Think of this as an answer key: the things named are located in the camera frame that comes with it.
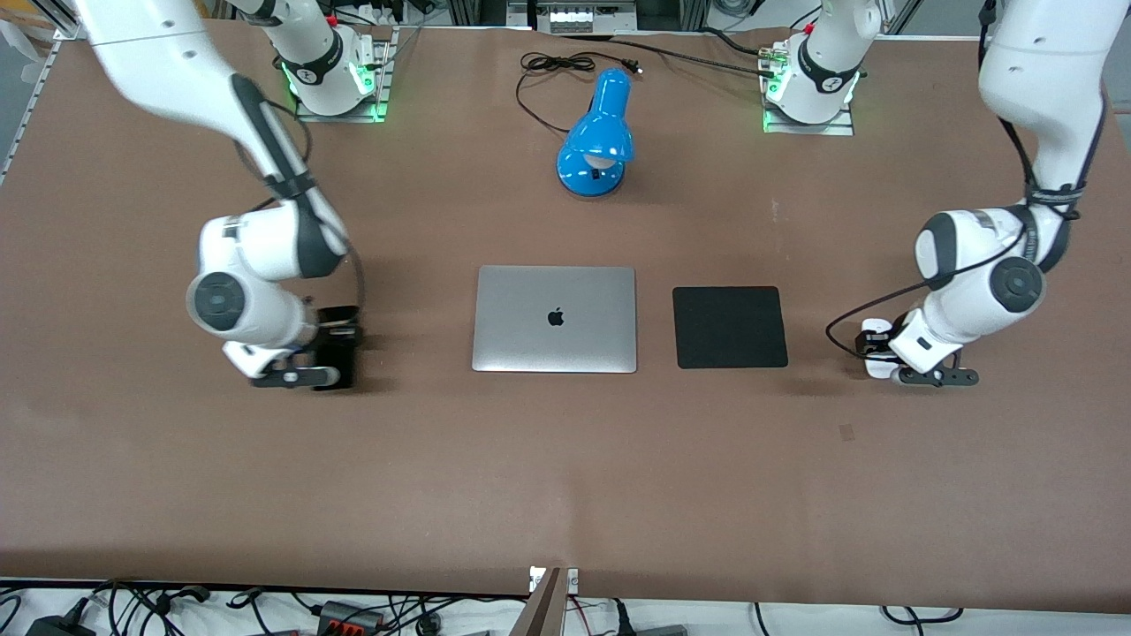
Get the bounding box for white computer mouse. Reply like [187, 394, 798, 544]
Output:
[863, 317, 898, 380]

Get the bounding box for black smartphone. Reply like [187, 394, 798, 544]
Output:
[314, 343, 357, 391]

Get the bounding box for black mouse pad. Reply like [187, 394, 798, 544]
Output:
[672, 285, 790, 370]

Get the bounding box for silver closed laptop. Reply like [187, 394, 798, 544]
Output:
[471, 265, 639, 375]

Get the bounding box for black adapter with red connectors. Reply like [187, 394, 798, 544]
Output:
[316, 600, 387, 634]

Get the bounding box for blue desk lamp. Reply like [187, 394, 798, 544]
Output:
[555, 67, 636, 199]

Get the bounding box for black power brick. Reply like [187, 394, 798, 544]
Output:
[25, 613, 98, 636]

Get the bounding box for grey power strip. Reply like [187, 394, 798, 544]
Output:
[530, 0, 639, 36]

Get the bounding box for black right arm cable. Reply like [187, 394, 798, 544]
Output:
[232, 74, 367, 312]

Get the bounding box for aluminium left arm base plate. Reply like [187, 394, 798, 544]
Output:
[761, 40, 857, 137]

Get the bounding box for aluminium right arm base plate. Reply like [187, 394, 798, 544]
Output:
[293, 25, 396, 124]

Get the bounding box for black looped floor cable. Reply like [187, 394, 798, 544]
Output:
[878, 605, 966, 626]

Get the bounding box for tangled black floor cables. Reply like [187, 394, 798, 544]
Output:
[84, 579, 266, 636]

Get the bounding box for black lamp power cord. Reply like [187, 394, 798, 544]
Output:
[514, 50, 644, 136]

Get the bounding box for black braided base cable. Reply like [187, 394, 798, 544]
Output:
[610, 28, 780, 82]

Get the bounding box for small metal edge bracket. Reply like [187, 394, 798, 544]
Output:
[528, 565, 581, 594]

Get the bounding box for brown wooden post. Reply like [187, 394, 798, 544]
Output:
[520, 568, 566, 636]

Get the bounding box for white perforated side rail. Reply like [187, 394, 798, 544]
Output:
[0, 35, 65, 178]

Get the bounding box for aluminium corner frame bracket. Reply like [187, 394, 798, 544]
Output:
[34, 0, 89, 42]

